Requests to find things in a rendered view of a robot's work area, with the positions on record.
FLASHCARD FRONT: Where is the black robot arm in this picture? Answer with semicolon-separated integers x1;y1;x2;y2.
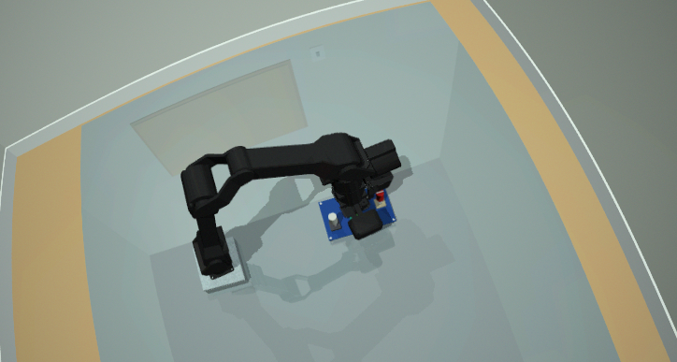
180;133;401;280

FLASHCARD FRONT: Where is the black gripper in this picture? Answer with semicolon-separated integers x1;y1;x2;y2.
331;180;382;240

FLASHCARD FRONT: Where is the blue circuit board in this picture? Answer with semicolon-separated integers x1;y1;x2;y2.
318;189;396;242

